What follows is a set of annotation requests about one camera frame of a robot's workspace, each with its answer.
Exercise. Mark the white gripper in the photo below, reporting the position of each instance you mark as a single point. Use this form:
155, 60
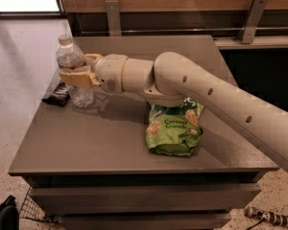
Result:
109, 70

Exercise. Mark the clear plastic water bottle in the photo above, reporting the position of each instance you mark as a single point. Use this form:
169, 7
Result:
70, 56

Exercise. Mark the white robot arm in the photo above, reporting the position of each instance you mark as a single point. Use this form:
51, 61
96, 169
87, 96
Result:
171, 78

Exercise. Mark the black rxbar chocolate wrapper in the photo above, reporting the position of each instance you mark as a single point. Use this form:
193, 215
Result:
59, 96

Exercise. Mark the grey drawer cabinet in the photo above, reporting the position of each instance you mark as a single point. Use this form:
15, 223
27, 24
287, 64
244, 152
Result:
93, 169

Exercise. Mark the green dang chips bag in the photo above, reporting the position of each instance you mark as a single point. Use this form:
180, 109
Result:
174, 131

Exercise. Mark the black bag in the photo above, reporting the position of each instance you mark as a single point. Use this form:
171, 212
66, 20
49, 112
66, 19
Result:
9, 216

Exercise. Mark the black white striped tool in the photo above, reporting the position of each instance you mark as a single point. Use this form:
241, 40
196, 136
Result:
267, 216

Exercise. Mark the horizontal metal rail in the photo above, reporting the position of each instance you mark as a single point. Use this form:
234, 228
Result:
215, 32

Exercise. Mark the left metal bracket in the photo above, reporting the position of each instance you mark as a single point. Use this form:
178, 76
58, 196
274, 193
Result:
113, 15

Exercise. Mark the metal bracket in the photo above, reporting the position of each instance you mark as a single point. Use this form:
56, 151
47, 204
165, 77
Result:
113, 15
247, 32

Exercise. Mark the black wire basket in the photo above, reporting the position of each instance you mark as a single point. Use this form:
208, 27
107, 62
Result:
30, 210

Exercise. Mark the right metal bracket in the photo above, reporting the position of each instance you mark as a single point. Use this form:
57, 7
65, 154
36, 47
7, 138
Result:
247, 32

